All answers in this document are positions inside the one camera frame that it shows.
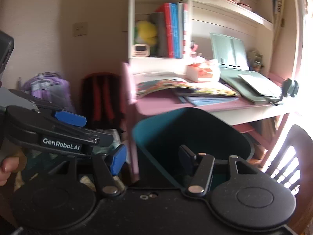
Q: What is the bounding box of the dark teal trash bin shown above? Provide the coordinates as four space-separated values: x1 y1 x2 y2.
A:
132 108 254 189

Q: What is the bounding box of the person's left hand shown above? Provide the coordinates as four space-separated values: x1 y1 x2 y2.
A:
0 156 19 186

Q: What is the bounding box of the purple and grey backpack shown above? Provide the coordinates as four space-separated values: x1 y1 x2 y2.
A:
17 72 75 113

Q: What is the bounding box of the red and black backpack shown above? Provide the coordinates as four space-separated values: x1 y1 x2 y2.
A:
80 72 124 130

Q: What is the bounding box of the blue folders stack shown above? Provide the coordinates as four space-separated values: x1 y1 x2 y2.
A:
172 89 239 107

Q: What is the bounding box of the pink study desk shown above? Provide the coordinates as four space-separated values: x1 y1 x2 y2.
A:
121 63 292 181

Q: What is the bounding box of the colourful open picture book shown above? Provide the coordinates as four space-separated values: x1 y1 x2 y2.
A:
134 73 240 98

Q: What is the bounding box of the brown wooden chair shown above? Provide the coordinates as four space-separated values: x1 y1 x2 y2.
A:
265 124 313 196

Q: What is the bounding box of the orange tissue pack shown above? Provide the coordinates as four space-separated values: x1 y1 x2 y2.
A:
185 59 221 83

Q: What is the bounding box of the white digital timer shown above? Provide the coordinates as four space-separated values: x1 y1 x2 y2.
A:
132 44 150 57

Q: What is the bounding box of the black desk clamp lamp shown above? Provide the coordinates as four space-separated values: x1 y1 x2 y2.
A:
267 78 299 106

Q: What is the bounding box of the green book stand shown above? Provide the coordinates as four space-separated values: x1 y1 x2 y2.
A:
210 33 249 71

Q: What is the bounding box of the yellow plush toy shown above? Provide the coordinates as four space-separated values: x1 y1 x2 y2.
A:
135 21 157 46

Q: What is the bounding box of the white desk bookshelf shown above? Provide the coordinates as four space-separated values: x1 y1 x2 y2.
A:
128 0 274 75

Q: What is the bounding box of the row of upright books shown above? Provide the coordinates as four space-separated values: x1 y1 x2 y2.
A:
148 2 189 59

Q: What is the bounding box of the beige wall switch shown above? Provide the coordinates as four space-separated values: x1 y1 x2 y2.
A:
73 22 88 37

